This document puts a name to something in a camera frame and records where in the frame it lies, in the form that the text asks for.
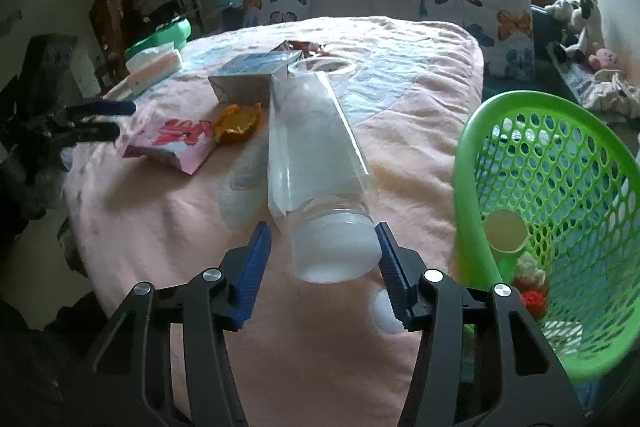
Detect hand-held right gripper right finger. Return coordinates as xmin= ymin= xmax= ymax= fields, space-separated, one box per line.
xmin=372 ymin=222 xmax=588 ymax=427

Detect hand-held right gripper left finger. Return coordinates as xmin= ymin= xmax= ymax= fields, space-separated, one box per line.
xmin=90 ymin=221 xmax=273 ymax=427

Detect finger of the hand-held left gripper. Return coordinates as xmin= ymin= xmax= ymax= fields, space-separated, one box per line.
xmin=61 ymin=120 xmax=122 ymax=144
xmin=64 ymin=100 xmax=137 ymax=118

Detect pink snack packet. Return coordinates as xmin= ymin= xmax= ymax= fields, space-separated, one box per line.
xmin=122 ymin=116 xmax=219 ymax=176

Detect white paper cup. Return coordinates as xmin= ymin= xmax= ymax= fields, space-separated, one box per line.
xmin=482 ymin=209 xmax=529 ymax=261

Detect clear plastic bottle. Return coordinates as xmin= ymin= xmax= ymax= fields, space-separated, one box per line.
xmin=267 ymin=59 xmax=377 ymax=284

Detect paper ball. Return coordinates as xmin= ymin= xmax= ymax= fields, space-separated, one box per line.
xmin=512 ymin=254 xmax=549 ymax=289

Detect green plastic basket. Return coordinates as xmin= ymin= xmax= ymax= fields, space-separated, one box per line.
xmin=451 ymin=90 xmax=640 ymax=384

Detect pink tissue pack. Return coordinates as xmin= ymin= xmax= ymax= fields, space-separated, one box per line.
xmin=124 ymin=46 xmax=184 ymax=96

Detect hanging clothes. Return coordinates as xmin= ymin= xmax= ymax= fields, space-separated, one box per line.
xmin=106 ymin=0 xmax=147 ymax=78

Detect green plastic basin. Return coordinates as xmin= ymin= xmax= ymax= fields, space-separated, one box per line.
xmin=125 ymin=17 xmax=194 ymax=58

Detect orange wrapper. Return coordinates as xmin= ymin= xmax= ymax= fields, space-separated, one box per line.
xmin=214 ymin=102 xmax=264 ymax=144

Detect small grey carton box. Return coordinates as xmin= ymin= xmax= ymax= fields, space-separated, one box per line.
xmin=207 ymin=51 xmax=304 ymax=106

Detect small butterfly print pillow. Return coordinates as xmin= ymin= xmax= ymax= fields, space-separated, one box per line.
xmin=242 ymin=0 xmax=317 ymax=28

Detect small dark wrapper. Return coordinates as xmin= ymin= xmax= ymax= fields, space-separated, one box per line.
xmin=270 ymin=39 xmax=332 ymax=58

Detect clear tape roll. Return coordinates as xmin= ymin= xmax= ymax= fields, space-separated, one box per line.
xmin=300 ymin=56 xmax=359 ymax=76

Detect large butterfly print pillow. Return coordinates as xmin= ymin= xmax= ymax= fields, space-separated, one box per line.
xmin=419 ymin=0 xmax=537 ymax=81

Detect crumpled beige cloth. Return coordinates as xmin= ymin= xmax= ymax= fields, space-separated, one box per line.
xmin=581 ymin=69 xmax=640 ymax=124

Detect pink plush toy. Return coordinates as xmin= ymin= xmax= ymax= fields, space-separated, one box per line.
xmin=587 ymin=48 xmax=619 ymax=74

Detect grey plush toy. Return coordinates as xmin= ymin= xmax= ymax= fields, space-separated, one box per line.
xmin=544 ymin=0 xmax=572 ymax=20

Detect cow plush toy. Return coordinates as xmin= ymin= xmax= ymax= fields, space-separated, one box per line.
xmin=554 ymin=0 xmax=607 ymax=64

